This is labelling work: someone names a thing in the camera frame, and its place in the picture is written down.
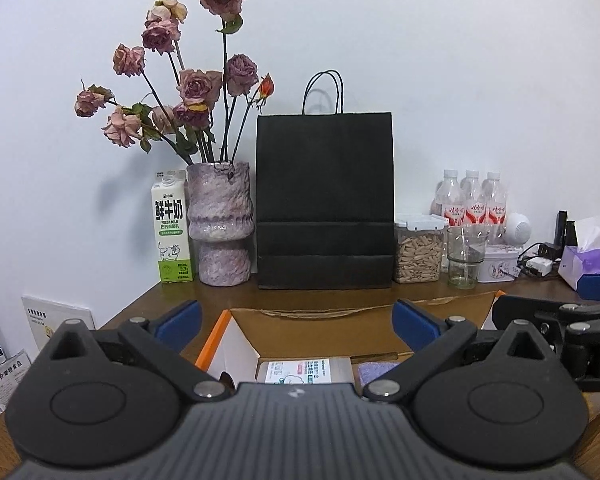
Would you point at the clear drinking glass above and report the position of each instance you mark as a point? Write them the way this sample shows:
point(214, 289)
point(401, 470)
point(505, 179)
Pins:
point(465, 251)

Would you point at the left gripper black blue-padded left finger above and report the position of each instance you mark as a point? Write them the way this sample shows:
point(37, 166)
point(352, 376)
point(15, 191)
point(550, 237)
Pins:
point(96, 398)

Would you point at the purple marbled ceramic vase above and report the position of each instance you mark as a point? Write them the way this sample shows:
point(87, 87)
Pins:
point(220, 221)

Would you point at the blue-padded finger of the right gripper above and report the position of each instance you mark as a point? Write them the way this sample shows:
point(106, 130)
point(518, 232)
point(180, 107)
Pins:
point(588, 287)

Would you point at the white wet wipes pack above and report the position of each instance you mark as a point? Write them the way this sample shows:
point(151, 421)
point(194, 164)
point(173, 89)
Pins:
point(314, 371)

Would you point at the red-label water bottle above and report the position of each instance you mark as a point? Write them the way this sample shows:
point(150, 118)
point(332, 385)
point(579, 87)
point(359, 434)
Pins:
point(449, 201)
point(495, 194)
point(473, 198)

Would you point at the dried pink rose bouquet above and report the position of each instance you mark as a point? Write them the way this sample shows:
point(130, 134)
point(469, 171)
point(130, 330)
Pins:
point(213, 105)

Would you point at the white charger with black cable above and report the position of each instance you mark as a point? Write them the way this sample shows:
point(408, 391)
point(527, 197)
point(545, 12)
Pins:
point(540, 260)

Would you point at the left red-label water bottle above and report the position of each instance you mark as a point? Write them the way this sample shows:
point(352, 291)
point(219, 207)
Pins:
point(449, 201)

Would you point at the purple cloth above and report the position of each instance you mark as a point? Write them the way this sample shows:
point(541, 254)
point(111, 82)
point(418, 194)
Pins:
point(369, 371)

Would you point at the white board leaning on wall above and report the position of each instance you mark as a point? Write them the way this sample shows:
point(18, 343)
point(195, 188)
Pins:
point(45, 316)

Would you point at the purple tissue pack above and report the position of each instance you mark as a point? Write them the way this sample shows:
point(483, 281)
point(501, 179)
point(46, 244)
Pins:
point(581, 258)

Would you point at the black cosmetic bottle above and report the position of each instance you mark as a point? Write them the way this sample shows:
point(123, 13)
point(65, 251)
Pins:
point(565, 231)

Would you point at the middle red-label water bottle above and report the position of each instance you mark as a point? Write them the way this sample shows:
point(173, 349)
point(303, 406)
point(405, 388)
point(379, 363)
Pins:
point(473, 198)

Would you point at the white round lamp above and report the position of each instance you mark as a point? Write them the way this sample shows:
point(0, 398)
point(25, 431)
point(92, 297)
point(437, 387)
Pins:
point(517, 229)

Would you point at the black paper shopping bag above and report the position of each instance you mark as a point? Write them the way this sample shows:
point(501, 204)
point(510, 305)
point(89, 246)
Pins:
point(325, 199)

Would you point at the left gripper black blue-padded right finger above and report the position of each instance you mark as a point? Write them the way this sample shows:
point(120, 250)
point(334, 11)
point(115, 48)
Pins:
point(499, 399)

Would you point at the clear container of seeds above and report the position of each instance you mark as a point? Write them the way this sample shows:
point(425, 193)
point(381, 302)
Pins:
point(419, 247)

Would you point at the white round tin box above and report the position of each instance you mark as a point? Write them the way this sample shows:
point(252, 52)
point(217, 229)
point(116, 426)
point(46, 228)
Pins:
point(500, 264)

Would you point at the white green milk carton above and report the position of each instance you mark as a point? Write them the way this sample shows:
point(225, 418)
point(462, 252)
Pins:
point(168, 201)

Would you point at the right red-label water bottle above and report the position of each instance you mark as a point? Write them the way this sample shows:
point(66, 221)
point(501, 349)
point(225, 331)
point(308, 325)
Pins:
point(495, 194)

